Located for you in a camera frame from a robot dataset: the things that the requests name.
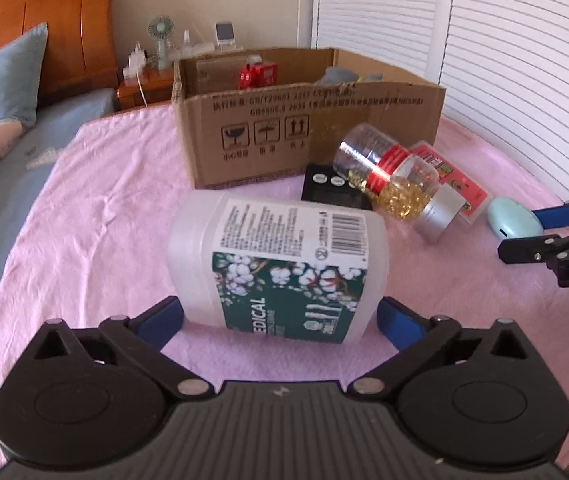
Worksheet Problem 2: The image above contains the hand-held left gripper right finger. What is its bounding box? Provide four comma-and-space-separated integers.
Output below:
347, 296, 535, 402

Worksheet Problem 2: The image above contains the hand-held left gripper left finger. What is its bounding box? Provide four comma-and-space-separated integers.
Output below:
32, 296, 214, 402

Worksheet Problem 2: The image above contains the mint green oval case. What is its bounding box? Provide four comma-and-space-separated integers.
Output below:
487, 197, 545, 239

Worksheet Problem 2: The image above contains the red plastic case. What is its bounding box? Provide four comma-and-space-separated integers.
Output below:
409, 141, 494, 223

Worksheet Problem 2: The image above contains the white bottle green label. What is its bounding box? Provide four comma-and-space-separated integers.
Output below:
167, 192, 391, 346

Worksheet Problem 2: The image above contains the clear jar of golden capsules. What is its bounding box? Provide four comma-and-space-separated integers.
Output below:
333, 122, 470, 245

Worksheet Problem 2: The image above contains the black digital scale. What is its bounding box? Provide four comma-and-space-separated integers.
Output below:
301, 162, 375, 211

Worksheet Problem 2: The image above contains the brown cardboard box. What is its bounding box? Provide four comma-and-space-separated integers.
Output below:
172, 47, 447, 191

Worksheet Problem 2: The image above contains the grey elephant toy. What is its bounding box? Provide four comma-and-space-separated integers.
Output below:
314, 66, 384, 86

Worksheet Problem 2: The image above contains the red toy train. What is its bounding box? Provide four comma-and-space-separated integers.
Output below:
238, 61, 278, 88

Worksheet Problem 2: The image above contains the pink towel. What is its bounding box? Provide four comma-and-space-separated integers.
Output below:
0, 105, 569, 480

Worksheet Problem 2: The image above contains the wide white louvred door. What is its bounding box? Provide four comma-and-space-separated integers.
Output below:
439, 0, 569, 201

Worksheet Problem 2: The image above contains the wooden nightstand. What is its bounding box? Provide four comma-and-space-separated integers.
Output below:
117, 67, 175, 111

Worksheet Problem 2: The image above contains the grey-blue flower bed sheet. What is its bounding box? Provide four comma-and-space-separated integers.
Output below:
0, 87, 118, 411

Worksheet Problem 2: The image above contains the narrow white louvred door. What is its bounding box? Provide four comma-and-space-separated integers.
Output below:
311, 0, 445, 86

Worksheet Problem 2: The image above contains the large blue pillow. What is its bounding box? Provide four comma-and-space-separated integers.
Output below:
0, 22, 49, 133

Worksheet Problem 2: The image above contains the small green desk fan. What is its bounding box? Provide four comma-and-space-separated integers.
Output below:
148, 16, 175, 71

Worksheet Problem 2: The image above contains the white stand with blue screen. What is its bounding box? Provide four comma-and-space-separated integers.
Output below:
214, 21, 238, 51

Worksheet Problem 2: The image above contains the wooden bed headboard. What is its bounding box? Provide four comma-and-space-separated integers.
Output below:
0, 0, 120, 96

